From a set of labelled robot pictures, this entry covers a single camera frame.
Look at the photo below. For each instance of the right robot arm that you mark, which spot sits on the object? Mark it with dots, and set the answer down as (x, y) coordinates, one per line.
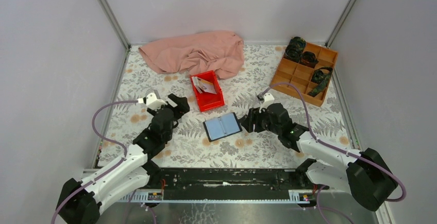
(363, 174)

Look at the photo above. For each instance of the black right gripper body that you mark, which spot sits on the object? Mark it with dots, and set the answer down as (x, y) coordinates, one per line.
(267, 125)

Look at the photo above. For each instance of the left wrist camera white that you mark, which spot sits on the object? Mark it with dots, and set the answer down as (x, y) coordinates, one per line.
(152, 100)

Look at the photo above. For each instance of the rolled dark belt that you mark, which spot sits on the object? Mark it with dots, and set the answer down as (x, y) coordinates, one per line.
(308, 59)
(294, 49)

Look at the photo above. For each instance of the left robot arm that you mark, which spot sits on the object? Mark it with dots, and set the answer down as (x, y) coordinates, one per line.
(85, 200)

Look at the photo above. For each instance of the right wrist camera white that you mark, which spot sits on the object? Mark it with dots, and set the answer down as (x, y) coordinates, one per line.
(265, 100)

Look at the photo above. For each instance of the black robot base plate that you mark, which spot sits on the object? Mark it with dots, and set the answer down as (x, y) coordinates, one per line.
(226, 185)

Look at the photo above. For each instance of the stack of cards in bin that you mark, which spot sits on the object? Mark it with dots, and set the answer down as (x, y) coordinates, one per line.
(197, 84)

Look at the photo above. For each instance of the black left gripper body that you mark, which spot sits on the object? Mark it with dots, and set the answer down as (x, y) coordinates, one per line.
(168, 136)

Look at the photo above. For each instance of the pink cloth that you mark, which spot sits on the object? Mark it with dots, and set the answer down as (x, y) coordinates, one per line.
(217, 51)

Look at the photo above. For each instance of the red plastic bin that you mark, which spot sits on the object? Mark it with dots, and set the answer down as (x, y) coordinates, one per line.
(207, 101)

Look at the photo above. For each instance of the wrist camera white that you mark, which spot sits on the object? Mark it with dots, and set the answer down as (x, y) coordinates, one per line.
(152, 100)
(265, 100)

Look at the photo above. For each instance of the rolled dark belt top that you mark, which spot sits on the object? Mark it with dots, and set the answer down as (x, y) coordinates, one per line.
(294, 49)

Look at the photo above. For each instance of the rolled dark belt middle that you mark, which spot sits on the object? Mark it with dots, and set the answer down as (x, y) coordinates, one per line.
(308, 59)

